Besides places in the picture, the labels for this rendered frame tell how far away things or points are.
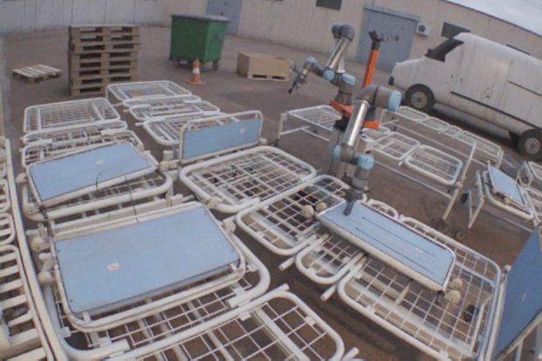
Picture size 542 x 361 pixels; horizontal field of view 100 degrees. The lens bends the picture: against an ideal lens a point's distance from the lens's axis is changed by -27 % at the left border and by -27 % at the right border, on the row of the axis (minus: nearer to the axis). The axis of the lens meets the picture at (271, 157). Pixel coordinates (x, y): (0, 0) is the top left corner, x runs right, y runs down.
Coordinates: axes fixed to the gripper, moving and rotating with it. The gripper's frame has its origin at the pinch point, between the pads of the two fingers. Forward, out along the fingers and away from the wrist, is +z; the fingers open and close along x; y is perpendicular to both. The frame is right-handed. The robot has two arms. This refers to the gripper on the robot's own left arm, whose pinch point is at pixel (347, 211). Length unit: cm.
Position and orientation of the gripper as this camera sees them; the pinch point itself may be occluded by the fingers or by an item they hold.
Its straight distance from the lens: 166.5
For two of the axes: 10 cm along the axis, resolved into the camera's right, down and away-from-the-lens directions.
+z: -2.2, 9.1, 3.6
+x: 6.7, -1.3, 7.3
